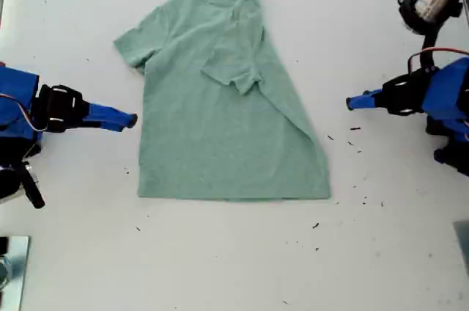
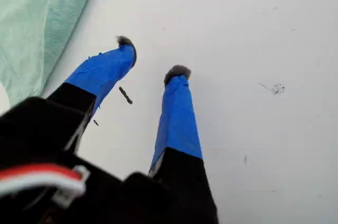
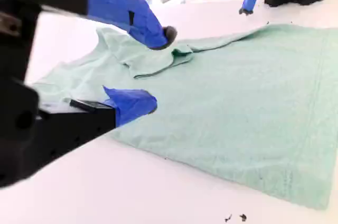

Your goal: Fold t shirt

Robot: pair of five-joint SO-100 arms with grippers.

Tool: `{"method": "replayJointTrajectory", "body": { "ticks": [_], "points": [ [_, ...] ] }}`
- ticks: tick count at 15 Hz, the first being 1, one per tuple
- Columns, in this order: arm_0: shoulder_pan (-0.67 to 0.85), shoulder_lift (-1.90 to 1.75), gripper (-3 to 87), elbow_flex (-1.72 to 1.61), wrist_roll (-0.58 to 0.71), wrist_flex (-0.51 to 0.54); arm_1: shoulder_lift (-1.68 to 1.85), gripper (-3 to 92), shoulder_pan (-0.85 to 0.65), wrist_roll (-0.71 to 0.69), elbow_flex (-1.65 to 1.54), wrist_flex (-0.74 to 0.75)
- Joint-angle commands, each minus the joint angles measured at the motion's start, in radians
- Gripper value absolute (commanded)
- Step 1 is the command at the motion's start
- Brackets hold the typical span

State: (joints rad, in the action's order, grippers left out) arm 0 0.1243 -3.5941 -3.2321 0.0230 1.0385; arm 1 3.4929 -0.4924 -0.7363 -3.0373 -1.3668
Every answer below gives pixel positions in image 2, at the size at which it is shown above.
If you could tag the small black sliver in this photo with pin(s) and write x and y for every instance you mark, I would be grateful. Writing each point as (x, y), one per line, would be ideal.
(125, 95)

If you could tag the mint green t-shirt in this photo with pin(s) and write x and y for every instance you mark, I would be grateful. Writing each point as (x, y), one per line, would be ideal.
(31, 23)

